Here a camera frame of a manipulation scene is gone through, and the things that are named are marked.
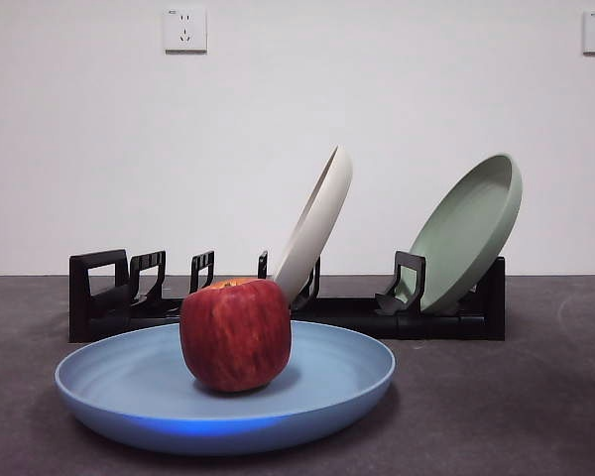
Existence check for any red apple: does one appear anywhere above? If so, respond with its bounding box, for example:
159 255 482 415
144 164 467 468
178 277 294 395

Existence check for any blue plate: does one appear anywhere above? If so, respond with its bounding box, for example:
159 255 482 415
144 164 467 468
54 319 397 457

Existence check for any cream white plate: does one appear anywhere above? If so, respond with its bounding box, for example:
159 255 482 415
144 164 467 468
269 144 355 305

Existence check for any black plate rack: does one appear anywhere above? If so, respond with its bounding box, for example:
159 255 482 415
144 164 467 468
68 248 508 344

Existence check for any green plate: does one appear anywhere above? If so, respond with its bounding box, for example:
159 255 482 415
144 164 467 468
407 152 525 315

